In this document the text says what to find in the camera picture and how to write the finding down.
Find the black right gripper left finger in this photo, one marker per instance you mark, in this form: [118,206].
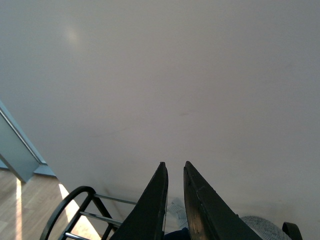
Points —
[147,219]

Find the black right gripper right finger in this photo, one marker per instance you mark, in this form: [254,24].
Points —
[208,216]

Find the grey knit sneaker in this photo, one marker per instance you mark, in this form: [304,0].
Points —
[265,229]

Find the black metal shoe rack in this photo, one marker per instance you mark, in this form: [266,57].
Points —
[93,207]

